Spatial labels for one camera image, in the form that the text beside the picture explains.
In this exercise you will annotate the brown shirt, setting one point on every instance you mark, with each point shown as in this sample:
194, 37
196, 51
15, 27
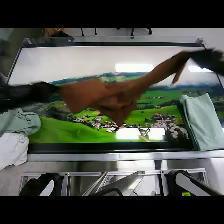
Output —
113, 96

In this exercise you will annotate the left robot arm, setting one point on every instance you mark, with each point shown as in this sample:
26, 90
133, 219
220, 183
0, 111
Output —
20, 93

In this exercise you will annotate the folded pale green garment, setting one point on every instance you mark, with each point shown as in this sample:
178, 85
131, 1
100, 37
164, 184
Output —
205, 121

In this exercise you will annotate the white garment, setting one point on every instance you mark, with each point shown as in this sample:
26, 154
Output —
11, 150

